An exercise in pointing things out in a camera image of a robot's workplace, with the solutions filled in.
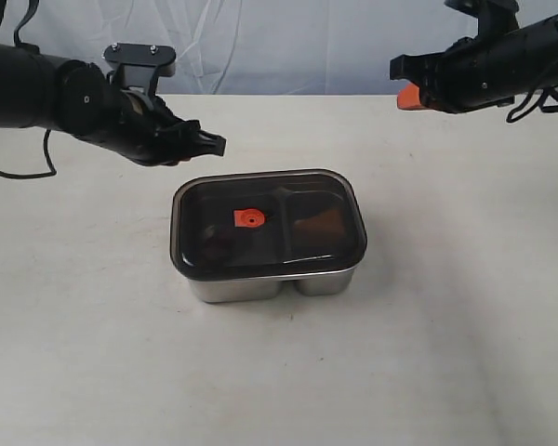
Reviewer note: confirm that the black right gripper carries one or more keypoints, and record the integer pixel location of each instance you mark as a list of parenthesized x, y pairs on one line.
[(453, 81)]

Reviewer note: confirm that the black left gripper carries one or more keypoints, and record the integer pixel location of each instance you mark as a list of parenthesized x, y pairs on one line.
[(141, 129)]

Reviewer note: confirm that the yellow toy cheese wedge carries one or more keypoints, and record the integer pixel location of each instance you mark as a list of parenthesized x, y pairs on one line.
[(326, 227)]

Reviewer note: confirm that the dark transparent lunch box lid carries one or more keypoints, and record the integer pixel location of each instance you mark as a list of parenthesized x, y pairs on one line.
[(269, 223)]

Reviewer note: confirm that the red toy sausage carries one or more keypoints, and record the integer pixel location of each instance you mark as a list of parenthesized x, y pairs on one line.
[(220, 245)]

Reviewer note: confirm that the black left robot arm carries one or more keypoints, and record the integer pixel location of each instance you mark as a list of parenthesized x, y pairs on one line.
[(37, 90)]

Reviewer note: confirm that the white backdrop curtain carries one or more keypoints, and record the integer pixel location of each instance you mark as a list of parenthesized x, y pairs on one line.
[(251, 47)]

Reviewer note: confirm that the stainless steel lunch box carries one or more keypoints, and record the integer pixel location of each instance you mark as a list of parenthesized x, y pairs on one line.
[(269, 283)]

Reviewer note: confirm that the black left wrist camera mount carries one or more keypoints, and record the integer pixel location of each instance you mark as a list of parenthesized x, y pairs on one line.
[(139, 67)]

